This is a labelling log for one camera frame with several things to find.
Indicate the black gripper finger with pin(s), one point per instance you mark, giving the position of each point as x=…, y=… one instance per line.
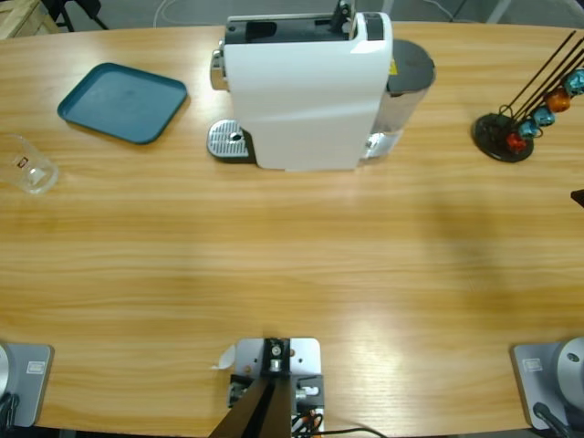
x=579, y=197

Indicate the teal blue coffee capsule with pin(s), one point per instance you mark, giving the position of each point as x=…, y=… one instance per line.
x=544, y=117
x=528, y=130
x=575, y=82

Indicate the clear glass cup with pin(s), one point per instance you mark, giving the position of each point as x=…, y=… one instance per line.
x=34, y=175

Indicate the robot arm grey base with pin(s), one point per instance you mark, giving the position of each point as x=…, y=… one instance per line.
x=27, y=388
x=547, y=378

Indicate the red coffee capsule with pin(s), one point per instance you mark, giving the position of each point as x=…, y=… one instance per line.
x=515, y=143

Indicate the orange coffee capsule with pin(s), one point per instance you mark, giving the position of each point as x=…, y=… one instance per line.
x=559, y=101

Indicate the white capsule coffee machine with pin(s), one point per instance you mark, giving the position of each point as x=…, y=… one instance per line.
x=301, y=100

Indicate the black capsule holder with rods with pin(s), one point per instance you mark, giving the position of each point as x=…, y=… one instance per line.
x=493, y=137

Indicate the clear water tank black lid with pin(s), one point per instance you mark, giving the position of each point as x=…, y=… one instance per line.
x=410, y=64

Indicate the silver grated drip tray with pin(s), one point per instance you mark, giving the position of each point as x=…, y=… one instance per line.
x=223, y=139

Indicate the white paper tag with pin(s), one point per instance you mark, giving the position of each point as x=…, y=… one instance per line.
x=226, y=358

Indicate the teal plastic tray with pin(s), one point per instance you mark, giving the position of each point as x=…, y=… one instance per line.
x=123, y=102

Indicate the black chair legs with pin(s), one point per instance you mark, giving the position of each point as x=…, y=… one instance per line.
x=64, y=13

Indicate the light wooden crate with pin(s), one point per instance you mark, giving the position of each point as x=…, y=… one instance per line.
x=23, y=18

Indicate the grey metal frame leg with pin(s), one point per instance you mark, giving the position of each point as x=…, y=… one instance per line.
x=499, y=9

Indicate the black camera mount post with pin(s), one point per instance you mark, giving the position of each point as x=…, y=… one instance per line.
x=260, y=410

